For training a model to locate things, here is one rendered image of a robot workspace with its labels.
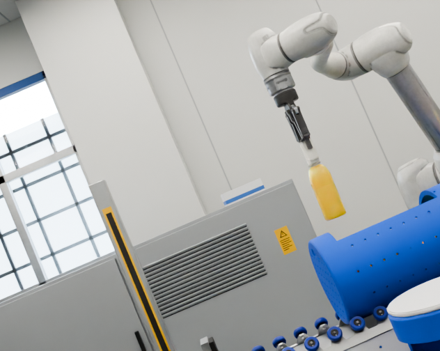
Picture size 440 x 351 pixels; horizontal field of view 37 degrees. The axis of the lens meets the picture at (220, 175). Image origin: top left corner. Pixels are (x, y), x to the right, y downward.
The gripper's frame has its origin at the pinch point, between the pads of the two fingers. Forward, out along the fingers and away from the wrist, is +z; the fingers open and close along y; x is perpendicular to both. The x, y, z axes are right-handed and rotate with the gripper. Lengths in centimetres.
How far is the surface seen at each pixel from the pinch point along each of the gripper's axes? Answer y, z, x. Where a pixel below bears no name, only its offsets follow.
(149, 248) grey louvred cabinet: -162, 10, -68
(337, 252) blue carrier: 10.4, 31.4, -6.8
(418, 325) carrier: 53, 49, -4
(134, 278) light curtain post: -31, 16, -69
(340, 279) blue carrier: 13.3, 38.6, -9.8
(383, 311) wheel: 10, 53, -1
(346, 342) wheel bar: 10, 57, -15
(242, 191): -172, 1, -7
